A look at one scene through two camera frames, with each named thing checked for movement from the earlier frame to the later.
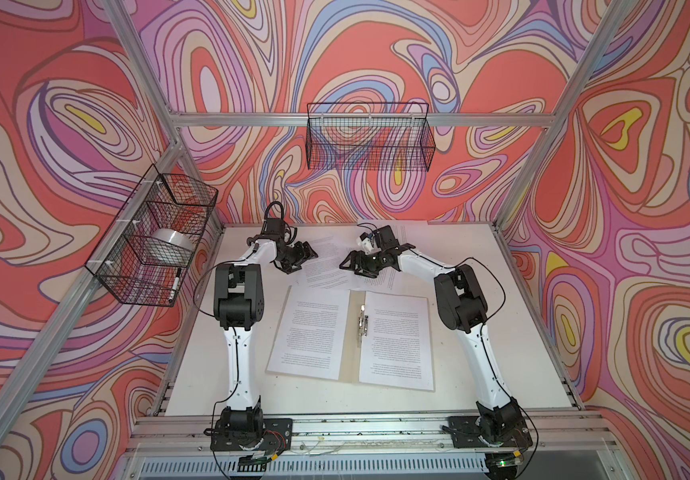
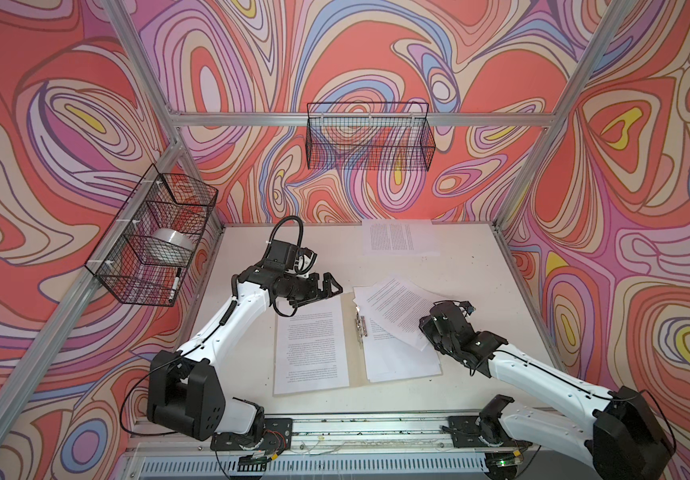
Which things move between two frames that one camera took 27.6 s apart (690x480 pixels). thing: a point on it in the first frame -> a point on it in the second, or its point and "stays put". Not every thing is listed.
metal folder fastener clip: [362, 325] stays put
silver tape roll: [168, 247] stays put
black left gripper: [304, 253] -> [314, 294]
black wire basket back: [369, 136] stays put
